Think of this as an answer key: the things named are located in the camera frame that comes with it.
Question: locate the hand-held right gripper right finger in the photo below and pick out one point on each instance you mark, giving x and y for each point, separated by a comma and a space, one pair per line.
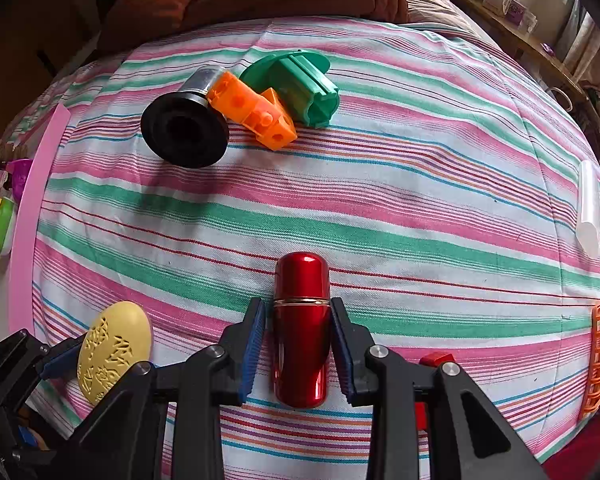
342, 350

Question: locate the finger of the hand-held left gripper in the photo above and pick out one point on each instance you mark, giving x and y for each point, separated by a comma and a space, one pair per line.
62, 360

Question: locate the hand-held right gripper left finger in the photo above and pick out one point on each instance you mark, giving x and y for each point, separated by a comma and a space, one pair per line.
252, 350

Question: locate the red metallic capsule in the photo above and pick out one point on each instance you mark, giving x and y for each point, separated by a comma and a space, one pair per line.
300, 330

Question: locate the yellow embossed oval disc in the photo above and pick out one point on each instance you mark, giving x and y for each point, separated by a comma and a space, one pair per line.
112, 345

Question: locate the red puzzle piece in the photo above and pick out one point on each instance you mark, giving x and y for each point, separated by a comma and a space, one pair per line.
437, 359

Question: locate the pink shallow tray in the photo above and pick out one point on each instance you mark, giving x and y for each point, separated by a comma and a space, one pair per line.
27, 240

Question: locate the light green round toy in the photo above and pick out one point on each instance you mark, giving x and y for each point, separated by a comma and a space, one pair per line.
2, 220

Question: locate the magenta plastic toy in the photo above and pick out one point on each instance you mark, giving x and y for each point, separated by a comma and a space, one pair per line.
20, 175

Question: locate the black and silver spool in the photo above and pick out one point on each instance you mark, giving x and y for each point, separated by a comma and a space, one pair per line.
180, 130

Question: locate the orange building block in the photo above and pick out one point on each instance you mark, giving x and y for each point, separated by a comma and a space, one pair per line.
240, 102

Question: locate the teal green plastic spool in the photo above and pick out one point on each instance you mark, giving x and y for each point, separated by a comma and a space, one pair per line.
305, 90

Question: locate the orange plastic comb rack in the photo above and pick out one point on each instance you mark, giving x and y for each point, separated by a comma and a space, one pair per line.
594, 395

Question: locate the translucent white tube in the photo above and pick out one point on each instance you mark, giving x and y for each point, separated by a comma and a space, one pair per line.
589, 200

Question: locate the wooden wardrobe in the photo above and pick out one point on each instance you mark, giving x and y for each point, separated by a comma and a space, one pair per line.
30, 35

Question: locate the beige pillow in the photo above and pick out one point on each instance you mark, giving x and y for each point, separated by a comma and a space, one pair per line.
440, 10

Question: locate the wooden bedside table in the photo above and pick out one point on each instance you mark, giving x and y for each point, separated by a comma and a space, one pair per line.
525, 45

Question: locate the small purple item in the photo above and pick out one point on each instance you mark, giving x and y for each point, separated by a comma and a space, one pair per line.
548, 48

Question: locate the purple box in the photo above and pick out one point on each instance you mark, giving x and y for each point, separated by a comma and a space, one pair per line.
515, 11

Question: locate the beige side curtain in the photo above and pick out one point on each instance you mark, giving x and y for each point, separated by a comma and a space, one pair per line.
587, 45

